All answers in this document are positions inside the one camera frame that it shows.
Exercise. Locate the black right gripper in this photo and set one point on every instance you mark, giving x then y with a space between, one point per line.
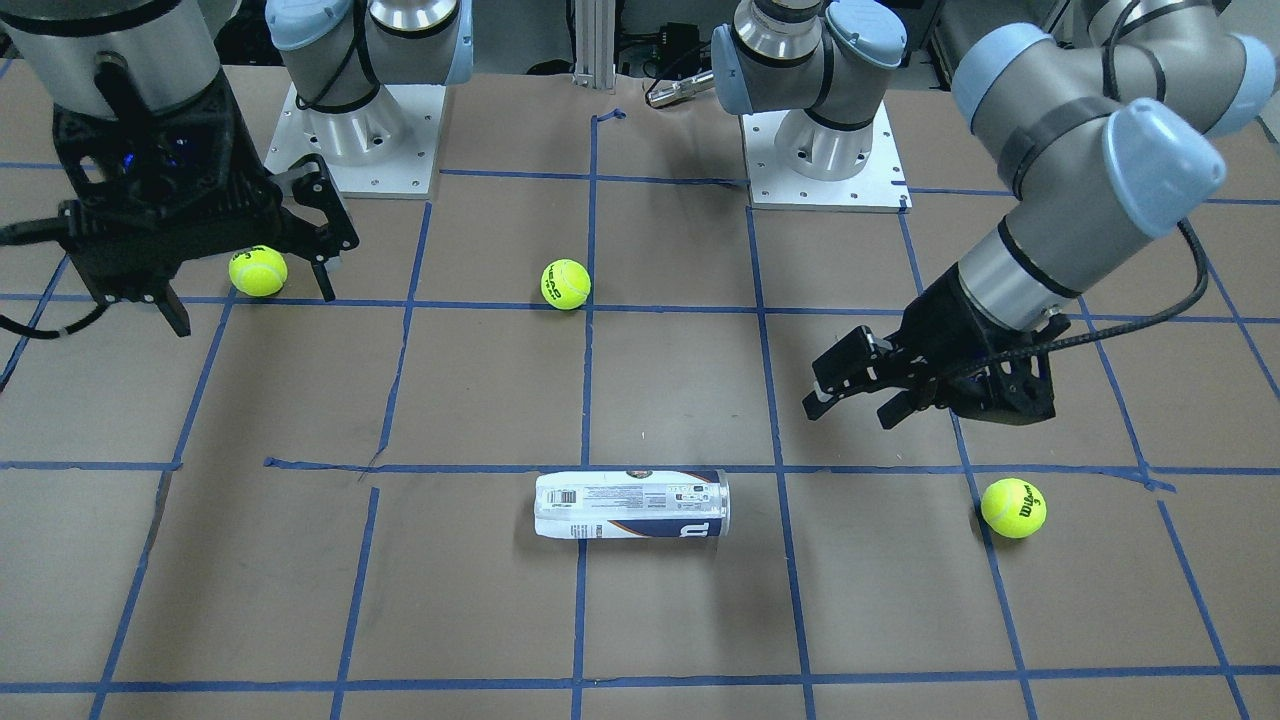
243 140

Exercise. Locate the Wilson tennis ball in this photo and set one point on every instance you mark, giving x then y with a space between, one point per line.
1013 508

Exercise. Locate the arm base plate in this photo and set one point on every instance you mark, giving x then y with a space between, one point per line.
387 149
795 164

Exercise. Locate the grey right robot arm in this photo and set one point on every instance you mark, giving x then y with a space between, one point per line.
339 54

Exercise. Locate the far yellow tennis ball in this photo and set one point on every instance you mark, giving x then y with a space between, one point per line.
258 271

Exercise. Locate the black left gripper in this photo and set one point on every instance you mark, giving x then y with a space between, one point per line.
946 322

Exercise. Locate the clear tennis ball can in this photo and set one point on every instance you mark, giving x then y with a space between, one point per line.
625 504

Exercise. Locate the aluminium frame post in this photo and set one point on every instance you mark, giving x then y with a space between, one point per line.
594 41

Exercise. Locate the HEAD tennis ball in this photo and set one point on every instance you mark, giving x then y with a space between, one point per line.
565 284

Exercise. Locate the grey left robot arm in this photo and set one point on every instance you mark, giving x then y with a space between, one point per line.
1106 148

